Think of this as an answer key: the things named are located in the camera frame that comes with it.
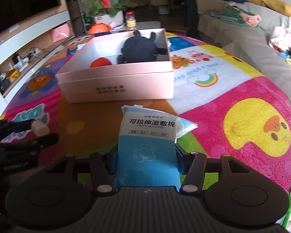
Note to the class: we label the red lid plastic jar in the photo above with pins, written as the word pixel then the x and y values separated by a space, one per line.
pixel 130 21

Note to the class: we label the colourful play mat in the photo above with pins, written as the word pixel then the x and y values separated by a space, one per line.
pixel 212 84

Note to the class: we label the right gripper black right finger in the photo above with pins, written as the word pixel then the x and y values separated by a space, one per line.
pixel 192 165

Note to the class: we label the green clothes pile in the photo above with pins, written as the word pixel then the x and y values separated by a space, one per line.
pixel 234 15

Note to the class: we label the white floral cloth pile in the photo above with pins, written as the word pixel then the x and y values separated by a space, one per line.
pixel 280 39

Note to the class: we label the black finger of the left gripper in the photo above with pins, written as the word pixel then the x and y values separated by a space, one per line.
pixel 6 127
pixel 35 144

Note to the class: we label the pink orchid potted plant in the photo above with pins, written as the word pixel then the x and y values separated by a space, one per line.
pixel 109 12

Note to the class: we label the small doll figure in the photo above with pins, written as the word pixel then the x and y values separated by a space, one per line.
pixel 39 128

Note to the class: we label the black plush toy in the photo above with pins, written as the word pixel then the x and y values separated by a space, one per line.
pixel 138 49

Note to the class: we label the yellow pillow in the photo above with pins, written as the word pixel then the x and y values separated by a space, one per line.
pixel 276 5

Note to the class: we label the grey covered sofa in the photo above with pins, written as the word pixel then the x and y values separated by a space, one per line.
pixel 250 44

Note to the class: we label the pink cardboard box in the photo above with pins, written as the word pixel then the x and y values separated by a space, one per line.
pixel 129 81

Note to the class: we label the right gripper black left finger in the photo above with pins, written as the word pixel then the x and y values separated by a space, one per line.
pixel 103 167

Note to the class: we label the pink paper bag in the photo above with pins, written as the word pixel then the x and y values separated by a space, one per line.
pixel 61 32

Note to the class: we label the red plastic figure toy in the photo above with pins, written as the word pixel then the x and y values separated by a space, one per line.
pixel 100 62

